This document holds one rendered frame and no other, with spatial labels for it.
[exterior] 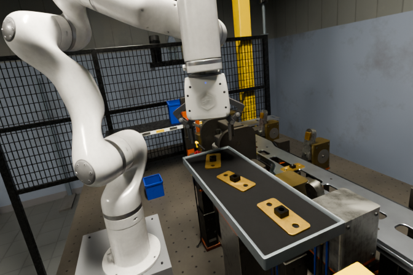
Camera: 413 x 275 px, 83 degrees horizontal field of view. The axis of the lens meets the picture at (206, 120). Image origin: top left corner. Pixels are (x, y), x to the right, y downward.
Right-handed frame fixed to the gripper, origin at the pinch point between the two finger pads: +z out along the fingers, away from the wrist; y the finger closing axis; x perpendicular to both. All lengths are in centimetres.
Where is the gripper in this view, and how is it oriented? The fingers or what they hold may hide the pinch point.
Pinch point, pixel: (211, 137)
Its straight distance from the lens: 57.3
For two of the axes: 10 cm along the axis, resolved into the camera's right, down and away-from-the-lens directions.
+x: 0.5, -2.6, 9.6
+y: 9.9, -0.9, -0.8
